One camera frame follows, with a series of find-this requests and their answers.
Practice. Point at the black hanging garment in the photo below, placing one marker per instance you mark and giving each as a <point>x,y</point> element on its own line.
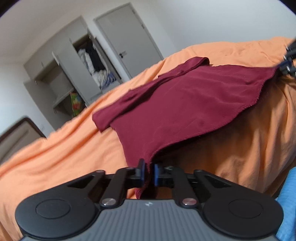
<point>94,56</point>

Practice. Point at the blue clothing of operator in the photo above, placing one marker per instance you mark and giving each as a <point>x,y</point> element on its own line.
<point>287,200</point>

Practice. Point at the maroon long sleeve shirt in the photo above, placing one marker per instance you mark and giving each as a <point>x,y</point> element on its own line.
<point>197,116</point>

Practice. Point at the grey room door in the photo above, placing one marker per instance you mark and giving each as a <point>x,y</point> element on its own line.
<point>125,31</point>

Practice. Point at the white wall socket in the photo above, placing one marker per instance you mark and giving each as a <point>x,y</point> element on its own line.
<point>42,128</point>

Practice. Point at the colourful fruit print bag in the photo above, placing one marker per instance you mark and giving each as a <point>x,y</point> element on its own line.
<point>77,103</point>

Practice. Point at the white folded clothes pile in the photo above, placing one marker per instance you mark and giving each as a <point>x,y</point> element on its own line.
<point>100,77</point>

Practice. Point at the orange bed duvet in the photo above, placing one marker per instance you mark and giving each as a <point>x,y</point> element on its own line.
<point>78,148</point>

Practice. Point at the white hanging jacket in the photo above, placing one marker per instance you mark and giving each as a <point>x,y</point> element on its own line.
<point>86,60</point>

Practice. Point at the brown beige bed headboard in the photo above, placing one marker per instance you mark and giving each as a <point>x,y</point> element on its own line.
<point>19,135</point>

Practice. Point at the blue striped folded cloth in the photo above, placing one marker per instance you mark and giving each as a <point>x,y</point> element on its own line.
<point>107,81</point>

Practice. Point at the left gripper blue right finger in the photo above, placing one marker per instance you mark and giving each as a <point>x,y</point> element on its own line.
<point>176,179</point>

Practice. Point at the grey built-in wardrobe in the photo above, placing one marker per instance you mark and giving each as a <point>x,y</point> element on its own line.
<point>56,69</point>

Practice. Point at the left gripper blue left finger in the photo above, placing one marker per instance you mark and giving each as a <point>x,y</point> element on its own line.
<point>123,180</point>

